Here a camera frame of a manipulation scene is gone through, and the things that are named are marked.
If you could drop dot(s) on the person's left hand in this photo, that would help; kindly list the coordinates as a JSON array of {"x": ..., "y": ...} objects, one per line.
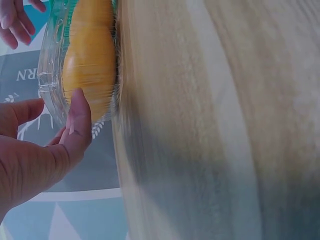
[{"x": 27, "y": 170}]

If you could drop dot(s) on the person's right hand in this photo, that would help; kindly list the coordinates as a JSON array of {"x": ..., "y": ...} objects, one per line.
[{"x": 17, "y": 18}]

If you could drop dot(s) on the person's right fingers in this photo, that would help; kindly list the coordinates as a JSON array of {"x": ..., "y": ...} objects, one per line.
[{"x": 21, "y": 22}]

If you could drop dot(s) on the person's left thumb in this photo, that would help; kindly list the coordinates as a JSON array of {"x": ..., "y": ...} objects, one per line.
[{"x": 23, "y": 113}]

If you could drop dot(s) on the clear plastic container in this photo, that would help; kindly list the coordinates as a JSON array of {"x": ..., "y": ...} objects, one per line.
[{"x": 51, "y": 75}]

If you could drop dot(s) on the yellow fruit pieces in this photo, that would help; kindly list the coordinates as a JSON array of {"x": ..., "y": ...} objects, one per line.
[{"x": 87, "y": 62}]

